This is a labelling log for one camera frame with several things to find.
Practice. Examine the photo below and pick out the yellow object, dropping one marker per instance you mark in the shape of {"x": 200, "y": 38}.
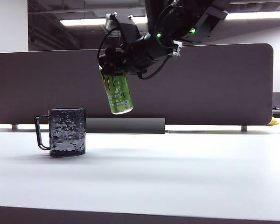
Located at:
{"x": 274, "y": 121}

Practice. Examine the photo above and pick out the dark textured glass mug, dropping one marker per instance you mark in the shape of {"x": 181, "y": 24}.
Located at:
{"x": 66, "y": 133}

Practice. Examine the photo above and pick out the grey divider support leg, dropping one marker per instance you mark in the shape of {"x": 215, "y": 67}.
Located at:
{"x": 243, "y": 128}
{"x": 15, "y": 127}

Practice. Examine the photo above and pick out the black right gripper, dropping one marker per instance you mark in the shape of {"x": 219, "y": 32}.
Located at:
{"x": 144, "y": 53}

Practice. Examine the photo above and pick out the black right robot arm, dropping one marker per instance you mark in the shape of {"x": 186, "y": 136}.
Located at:
{"x": 184, "y": 16}

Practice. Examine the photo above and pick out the green energy drink can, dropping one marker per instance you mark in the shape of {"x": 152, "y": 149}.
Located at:
{"x": 119, "y": 93}

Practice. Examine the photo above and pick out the long ceiling light strip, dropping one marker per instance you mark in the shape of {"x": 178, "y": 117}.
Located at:
{"x": 256, "y": 15}

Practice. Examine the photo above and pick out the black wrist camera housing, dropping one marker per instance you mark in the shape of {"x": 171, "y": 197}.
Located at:
{"x": 128, "y": 32}

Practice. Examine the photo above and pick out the dark grey desk divider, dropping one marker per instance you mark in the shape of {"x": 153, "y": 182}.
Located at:
{"x": 200, "y": 88}

